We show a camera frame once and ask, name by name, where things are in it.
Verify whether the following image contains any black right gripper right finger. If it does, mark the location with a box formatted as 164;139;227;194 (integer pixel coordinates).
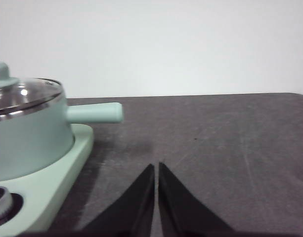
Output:
158;161;236;234

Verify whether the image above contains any green breakfast machine base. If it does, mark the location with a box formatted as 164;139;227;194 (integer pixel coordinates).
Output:
0;124;94;237

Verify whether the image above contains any glass lid with green knob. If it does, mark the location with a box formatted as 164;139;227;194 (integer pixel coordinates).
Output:
0;62;64;117

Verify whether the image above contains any silver control knob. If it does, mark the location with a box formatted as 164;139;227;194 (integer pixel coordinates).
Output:
0;187;13;224

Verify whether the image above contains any green pot with handle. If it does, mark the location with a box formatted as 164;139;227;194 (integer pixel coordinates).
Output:
0;95;124;182

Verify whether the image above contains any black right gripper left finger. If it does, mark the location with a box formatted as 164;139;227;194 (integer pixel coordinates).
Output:
79;163;156;234

